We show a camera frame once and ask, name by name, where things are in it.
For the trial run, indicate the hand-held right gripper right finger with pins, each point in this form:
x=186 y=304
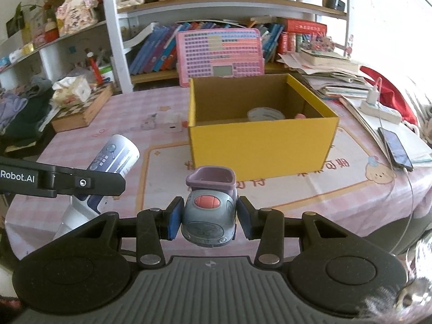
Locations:
x=244 y=219

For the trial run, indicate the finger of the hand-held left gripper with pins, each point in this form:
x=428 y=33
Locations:
x=94 y=183

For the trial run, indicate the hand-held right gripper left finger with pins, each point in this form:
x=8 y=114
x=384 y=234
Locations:
x=174 y=221

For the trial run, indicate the grey toy car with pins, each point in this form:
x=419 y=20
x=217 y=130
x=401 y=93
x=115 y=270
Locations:
x=207 y=222

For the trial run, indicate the white and blue remote control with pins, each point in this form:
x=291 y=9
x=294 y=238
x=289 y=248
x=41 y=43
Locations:
x=114 y=155

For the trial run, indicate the yellow cardboard box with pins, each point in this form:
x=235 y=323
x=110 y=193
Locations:
x=260 y=148

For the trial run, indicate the clear tape roll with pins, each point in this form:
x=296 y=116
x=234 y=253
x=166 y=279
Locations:
x=265 y=113

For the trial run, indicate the pink checkered tablecloth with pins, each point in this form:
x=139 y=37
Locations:
x=287 y=192

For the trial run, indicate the dark green cloth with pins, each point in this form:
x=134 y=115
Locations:
x=27 y=118

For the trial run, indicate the lilac cloth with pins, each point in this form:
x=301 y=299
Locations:
x=10 y=111

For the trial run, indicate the wooden chessboard box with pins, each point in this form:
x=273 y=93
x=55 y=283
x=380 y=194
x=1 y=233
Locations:
x=87 y=111

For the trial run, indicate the grey cloth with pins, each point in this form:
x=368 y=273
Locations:
x=42 y=86

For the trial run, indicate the floral tissue pack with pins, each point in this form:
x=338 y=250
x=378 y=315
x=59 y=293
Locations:
x=71 y=91

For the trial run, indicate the small white plug block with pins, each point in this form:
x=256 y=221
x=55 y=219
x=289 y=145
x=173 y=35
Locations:
x=172 y=125

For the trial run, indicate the green and white box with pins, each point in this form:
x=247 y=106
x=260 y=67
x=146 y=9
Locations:
x=108 y=73

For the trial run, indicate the red marker pen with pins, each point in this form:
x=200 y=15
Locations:
x=94 y=69

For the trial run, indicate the small pink toy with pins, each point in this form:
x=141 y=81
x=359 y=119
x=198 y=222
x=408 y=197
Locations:
x=299 y=116

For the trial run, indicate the white bookshelf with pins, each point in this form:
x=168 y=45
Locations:
x=114 y=40

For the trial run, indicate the row of blue picture books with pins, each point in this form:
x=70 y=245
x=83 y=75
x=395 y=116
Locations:
x=155 y=50

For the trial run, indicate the red and white jar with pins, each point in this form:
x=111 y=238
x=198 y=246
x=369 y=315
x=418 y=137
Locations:
x=51 y=32

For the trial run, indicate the green potted plant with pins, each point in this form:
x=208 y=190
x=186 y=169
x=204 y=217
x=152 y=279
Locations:
x=18 y=20

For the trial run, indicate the black smartphone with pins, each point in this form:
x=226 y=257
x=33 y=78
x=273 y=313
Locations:
x=395 y=148

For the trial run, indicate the pink keyboard learning toy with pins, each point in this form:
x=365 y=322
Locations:
x=219 y=54

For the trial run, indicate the pile of loose papers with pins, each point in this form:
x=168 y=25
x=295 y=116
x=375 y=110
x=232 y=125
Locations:
x=337 y=77

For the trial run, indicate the pink flower gift bag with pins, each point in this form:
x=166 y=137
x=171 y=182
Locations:
x=76 y=11

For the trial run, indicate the white power strip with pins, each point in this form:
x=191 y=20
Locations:
x=383 y=112

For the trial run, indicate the white charger plug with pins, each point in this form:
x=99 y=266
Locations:
x=373 y=96

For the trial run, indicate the thick cream-paged book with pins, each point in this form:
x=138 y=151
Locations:
x=324 y=57

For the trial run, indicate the group of teal-spined books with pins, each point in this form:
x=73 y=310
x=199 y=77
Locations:
x=271 y=40

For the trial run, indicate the person's fluffy grey clothing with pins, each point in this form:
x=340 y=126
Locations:
x=418 y=270

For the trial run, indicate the row of red-spined books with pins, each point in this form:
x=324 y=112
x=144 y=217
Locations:
x=290 y=43

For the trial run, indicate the colourful cartoon figure ornament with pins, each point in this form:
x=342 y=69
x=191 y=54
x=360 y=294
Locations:
x=317 y=44

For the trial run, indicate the stack of white notebooks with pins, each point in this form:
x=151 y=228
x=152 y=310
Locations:
x=418 y=141

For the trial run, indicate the red cloth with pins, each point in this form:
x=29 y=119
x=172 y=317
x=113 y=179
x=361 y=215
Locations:
x=395 y=91

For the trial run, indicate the thick red book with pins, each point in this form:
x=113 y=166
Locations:
x=307 y=26

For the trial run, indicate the small black box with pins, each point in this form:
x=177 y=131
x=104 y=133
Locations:
x=335 y=1

